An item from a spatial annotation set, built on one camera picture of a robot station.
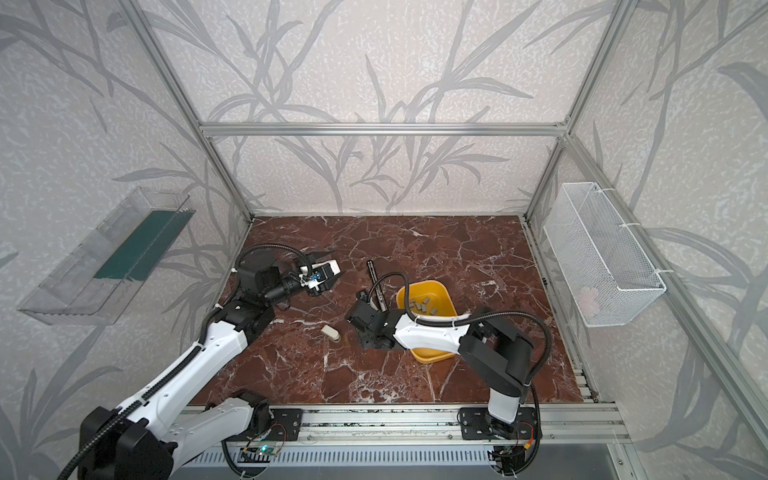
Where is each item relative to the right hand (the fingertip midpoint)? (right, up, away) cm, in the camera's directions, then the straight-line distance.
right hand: (370, 318), depth 89 cm
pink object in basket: (+55, +9, -17) cm, 58 cm away
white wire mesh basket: (+52, +16, -28) cm, 61 cm away
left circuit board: (-23, -27, -18) cm, 40 cm away
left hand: (-6, +21, -15) cm, 27 cm away
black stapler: (+2, +7, +10) cm, 13 cm away
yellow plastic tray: (+22, +4, +7) cm, 23 cm away
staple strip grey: (+17, +4, +6) cm, 19 cm away
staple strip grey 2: (+20, +1, +5) cm, 20 cm away
